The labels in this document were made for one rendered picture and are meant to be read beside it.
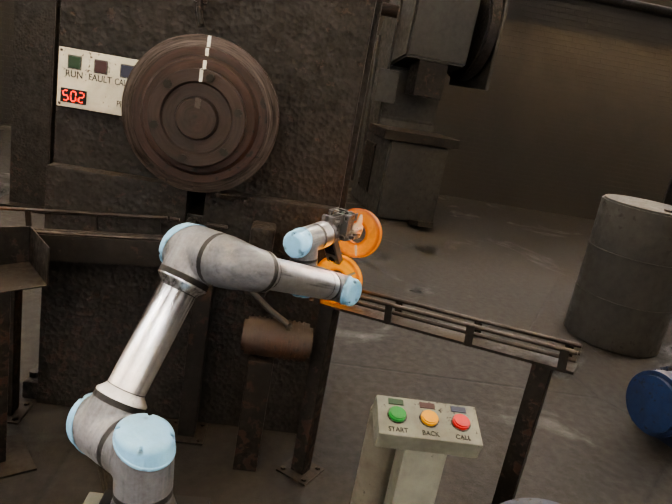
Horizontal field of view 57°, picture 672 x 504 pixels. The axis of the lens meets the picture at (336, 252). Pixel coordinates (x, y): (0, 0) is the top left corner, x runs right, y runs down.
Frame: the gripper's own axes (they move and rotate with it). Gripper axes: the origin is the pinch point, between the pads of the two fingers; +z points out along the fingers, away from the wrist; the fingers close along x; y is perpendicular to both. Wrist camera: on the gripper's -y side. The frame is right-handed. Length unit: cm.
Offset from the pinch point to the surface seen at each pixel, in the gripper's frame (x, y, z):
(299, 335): 5.3, -34.2, -17.0
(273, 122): 29.7, 27.0, -10.4
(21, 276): 68, -22, -69
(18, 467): 61, -82, -76
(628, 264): -63, -47, 218
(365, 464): -35, -46, -41
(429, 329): -32.8, -19.2, -9.1
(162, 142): 50, 18, -36
